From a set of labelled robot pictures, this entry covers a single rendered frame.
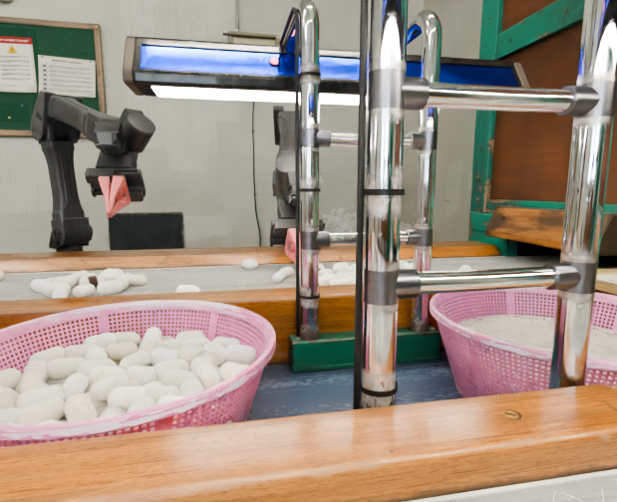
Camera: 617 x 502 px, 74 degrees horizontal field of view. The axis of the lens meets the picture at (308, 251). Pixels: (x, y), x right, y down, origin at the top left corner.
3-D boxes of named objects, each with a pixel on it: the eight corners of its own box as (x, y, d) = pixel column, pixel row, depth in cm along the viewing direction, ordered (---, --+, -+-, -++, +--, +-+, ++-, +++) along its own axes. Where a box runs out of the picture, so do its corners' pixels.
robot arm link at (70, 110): (137, 123, 91) (71, 93, 106) (97, 118, 84) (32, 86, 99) (130, 175, 95) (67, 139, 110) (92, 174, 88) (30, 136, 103)
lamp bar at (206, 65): (135, 96, 62) (132, 45, 61) (500, 111, 74) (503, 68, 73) (121, 83, 54) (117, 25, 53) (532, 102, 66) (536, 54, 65)
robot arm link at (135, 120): (167, 134, 86) (144, 95, 89) (130, 130, 79) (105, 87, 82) (146, 172, 92) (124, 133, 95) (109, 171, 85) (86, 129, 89)
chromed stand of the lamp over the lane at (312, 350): (274, 324, 69) (271, 42, 62) (387, 317, 73) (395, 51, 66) (292, 374, 51) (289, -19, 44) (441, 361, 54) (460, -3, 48)
